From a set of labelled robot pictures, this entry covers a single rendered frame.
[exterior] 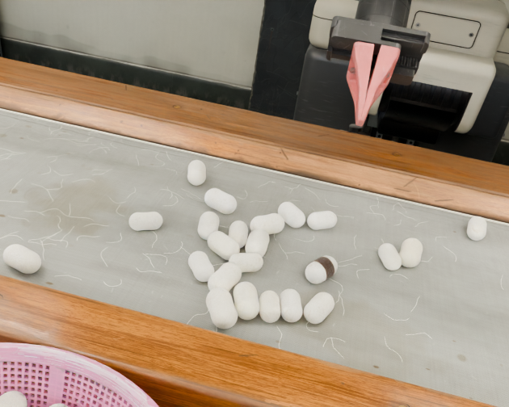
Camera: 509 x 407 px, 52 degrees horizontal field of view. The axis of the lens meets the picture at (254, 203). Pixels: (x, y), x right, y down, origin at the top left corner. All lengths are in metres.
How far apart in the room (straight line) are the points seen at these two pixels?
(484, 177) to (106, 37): 2.37
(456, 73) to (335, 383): 0.80
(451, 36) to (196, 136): 0.60
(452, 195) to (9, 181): 0.51
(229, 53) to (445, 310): 2.25
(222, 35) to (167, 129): 1.97
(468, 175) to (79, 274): 0.48
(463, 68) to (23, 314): 0.89
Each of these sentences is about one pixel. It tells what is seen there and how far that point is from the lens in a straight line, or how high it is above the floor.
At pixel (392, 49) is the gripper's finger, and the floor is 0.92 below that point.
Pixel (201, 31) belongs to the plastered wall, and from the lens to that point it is 2.67.
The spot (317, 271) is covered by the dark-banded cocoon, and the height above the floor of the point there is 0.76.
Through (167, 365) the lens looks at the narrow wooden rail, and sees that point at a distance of 0.38.
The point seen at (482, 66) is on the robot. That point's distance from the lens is 1.10.
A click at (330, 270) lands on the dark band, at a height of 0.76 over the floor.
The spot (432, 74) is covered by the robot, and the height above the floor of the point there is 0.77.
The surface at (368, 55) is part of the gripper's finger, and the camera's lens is 0.56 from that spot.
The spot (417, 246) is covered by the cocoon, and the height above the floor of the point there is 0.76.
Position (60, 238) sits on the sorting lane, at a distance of 0.53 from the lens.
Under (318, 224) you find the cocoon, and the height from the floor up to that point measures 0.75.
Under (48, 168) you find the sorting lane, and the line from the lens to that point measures 0.64.
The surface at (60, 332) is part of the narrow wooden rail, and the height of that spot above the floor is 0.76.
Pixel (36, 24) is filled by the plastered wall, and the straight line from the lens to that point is 3.04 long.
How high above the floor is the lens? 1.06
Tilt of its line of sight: 33 degrees down
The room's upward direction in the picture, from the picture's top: 9 degrees clockwise
